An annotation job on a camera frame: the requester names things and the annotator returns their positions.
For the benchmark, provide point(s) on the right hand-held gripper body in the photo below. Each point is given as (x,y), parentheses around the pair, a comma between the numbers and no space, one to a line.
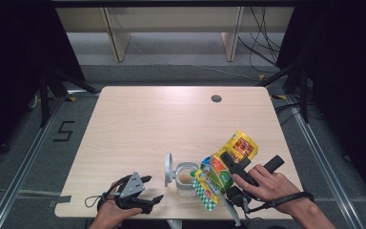
(236,195)

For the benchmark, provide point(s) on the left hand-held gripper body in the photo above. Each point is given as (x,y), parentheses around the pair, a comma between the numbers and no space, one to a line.
(133,186)

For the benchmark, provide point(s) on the yellow spouted pouch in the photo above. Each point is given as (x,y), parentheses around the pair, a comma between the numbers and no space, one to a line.
(216,178)

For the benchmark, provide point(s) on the glass jar with grey lid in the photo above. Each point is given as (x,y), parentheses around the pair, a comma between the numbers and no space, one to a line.
(187,178)

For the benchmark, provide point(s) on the person's right hand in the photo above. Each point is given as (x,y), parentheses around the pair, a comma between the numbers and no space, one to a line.
(270,186)

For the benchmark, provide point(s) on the person's left hand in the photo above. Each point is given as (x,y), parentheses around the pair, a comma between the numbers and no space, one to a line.
(112,214)

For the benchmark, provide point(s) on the grey table leg base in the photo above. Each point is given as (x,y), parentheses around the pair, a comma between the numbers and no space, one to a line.
(173,224)

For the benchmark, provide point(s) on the grey tape strip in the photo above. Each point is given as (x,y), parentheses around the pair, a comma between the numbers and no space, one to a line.
(62,199)

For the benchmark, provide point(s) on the yellow tape piece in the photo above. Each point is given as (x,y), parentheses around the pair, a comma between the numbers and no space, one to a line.
(71,99)
(279,97)
(262,77)

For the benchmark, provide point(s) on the black metal stand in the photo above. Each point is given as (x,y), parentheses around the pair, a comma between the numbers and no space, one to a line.
(44,101)
(304,95)

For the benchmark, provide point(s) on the black curtain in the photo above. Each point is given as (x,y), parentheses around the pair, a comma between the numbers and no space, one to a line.
(346,79)
(9,63)

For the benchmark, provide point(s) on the aluminium floor rail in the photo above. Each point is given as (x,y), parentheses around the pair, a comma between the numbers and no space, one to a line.
(22,171)
(324,165)

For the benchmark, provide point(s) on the light wooden desk frame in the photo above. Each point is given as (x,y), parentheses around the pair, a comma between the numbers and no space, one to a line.
(117,44)

